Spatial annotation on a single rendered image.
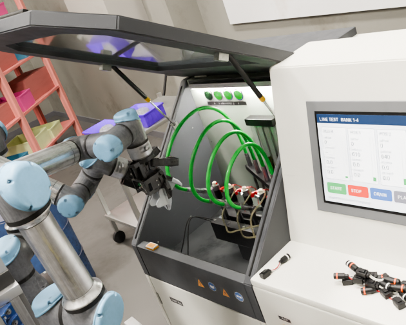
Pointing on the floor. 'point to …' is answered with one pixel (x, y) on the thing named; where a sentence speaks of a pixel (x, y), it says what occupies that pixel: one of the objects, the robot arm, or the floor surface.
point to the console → (347, 66)
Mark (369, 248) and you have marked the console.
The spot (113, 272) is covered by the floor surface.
